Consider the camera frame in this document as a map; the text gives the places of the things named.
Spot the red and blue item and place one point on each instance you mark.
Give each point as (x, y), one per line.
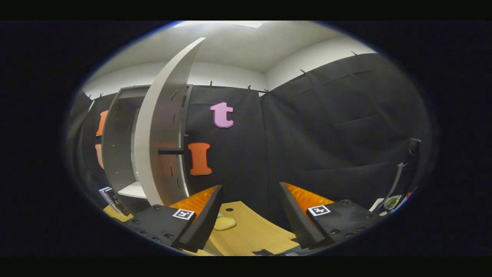
(408, 197)

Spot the round pale packet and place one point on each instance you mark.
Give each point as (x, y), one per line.
(392, 202)

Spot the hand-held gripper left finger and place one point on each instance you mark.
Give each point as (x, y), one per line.
(203, 219)

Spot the white cabinet door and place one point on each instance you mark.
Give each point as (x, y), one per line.
(165, 115)

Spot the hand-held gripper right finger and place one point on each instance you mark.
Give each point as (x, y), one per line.
(298, 215)

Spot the black backdrop cloth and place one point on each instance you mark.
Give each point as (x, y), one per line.
(326, 134)

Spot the flat white item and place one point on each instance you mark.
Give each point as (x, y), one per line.
(376, 205)

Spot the dark blue book set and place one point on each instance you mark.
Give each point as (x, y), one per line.
(113, 200)

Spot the pale yellow soft object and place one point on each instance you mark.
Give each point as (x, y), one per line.
(226, 223)

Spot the grey cabinet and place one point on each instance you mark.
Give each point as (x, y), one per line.
(115, 154)

